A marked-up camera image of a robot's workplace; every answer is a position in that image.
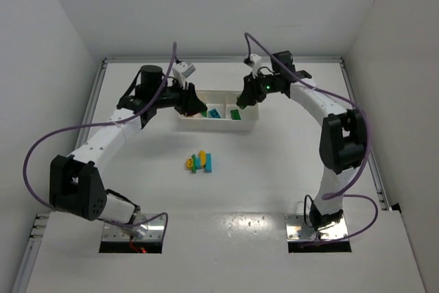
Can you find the yellow face lego piece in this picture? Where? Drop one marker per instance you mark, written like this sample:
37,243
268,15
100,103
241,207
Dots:
189,164

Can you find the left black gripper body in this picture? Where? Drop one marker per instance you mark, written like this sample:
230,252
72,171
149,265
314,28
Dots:
186,99

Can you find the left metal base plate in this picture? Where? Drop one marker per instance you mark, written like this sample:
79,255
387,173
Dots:
147,228

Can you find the blue curved lego brick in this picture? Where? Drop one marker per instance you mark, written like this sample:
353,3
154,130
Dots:
213,113

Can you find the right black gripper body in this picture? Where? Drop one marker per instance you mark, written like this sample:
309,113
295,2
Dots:
252,89

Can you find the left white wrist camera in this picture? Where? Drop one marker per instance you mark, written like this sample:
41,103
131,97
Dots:
181,71

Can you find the white three-compartment tray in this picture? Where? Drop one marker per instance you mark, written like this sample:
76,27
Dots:
222,115

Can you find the blue rectangular lego brick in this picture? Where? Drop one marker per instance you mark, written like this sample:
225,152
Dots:
208,164

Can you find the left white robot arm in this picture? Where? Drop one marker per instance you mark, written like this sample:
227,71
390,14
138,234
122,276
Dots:
75,182

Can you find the green rectangular lego brick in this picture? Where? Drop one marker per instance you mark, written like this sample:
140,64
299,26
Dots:
234,115

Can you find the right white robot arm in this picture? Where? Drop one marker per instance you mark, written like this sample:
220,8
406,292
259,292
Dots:
343,137

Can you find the yellow arch lego brick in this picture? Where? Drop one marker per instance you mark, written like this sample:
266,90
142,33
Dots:
202,158

